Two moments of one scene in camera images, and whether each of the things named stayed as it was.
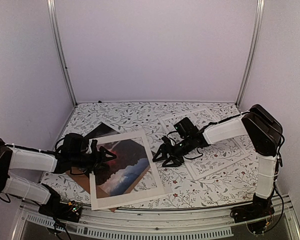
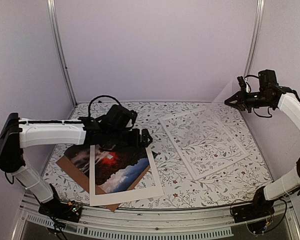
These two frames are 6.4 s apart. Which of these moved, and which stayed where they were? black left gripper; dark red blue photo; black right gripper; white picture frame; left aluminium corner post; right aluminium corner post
Moved: black left gripper; black right gripper
Stayed: white picture frame; right aluminium corner post; dark red blue photo; left aluminium corner post
